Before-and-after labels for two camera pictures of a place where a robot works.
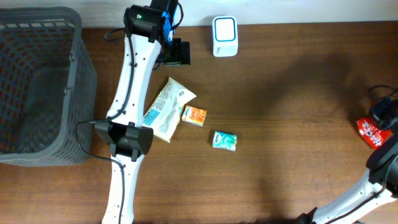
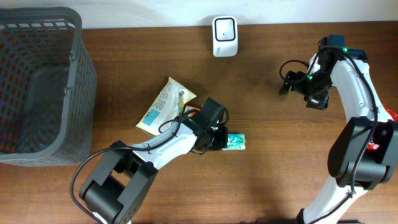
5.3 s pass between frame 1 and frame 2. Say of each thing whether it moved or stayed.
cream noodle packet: stayed
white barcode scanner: stayed
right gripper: moved
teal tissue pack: moved
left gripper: moved
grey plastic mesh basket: stayed
